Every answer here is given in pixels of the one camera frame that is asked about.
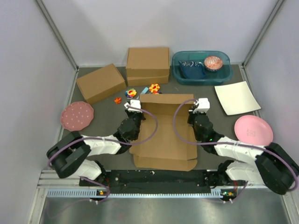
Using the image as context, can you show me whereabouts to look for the brown cardboard box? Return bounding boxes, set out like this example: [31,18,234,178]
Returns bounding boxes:
[129,94,198,171]

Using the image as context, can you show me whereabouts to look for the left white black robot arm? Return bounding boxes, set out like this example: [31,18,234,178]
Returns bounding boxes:
[46,109,145,185]

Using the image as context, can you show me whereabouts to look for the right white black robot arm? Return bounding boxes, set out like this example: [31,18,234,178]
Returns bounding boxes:
[188,109,299,195]

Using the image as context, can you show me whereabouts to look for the bottom stacked cardboard box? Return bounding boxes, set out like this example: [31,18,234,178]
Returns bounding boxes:
[127,76,169,87]

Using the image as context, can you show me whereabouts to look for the stacked cardboard box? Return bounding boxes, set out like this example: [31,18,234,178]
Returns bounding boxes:
[127,76,169,87]
[126,47,170,77]

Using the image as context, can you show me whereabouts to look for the small folded cardboard box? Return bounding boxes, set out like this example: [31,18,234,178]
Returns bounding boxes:
[76,64,126,105]

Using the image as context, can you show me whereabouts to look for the top stacked cardboard box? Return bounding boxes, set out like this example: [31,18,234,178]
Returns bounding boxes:
[126,47,170,77]

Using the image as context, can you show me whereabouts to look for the red glitter leaf charm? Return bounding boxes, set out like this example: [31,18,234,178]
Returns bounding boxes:
[114,97,122,105]

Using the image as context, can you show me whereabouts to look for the rainbow flower plush dark petals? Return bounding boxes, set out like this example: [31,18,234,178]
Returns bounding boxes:
[125,88,137,99]

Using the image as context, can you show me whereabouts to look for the blue highlighter pen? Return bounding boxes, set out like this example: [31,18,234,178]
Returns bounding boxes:
[140,87,149,95]

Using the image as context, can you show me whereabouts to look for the white square plate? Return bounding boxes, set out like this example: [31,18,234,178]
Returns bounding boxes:
[214,81,261,116]

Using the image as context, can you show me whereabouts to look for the plain pink plate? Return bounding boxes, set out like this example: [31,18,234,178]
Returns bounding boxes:
[234,115,274,146]

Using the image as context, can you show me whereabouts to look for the orange yellow flower plush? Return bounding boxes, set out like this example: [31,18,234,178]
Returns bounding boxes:
[149,84,160,94]

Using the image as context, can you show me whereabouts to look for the pink dotted plate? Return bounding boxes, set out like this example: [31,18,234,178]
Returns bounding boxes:
[60,101,94,132]

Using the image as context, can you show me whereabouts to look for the teal plastic bin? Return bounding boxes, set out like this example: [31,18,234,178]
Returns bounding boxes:
[171,51,233,86]

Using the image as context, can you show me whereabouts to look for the dark blue patterned bowl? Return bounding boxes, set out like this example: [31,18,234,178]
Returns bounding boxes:
[179,61,206,79]

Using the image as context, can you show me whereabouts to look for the red white patterned bowl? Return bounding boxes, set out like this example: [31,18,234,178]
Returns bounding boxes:
[204,56,223,71]

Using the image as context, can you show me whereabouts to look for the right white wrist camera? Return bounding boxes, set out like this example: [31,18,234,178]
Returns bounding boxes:
[193,98,210,113]

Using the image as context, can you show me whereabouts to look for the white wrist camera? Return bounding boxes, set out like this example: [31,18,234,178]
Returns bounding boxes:
[193,98,210,113]
[124,99,142,113]

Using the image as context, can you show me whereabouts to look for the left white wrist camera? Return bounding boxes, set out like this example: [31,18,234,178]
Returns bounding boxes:
[124,99,142,113]

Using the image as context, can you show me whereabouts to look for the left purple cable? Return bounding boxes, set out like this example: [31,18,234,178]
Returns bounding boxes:
[47,104,158,206]

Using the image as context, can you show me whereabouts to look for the purple cable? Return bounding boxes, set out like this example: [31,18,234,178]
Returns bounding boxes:
[172,99,299,203]
[47,104,158,206]

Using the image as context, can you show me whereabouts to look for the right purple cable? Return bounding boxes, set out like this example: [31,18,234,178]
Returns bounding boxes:
[172,99,299,203]

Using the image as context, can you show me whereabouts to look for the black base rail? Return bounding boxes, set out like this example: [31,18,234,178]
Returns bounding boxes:
[79,169,225,194]

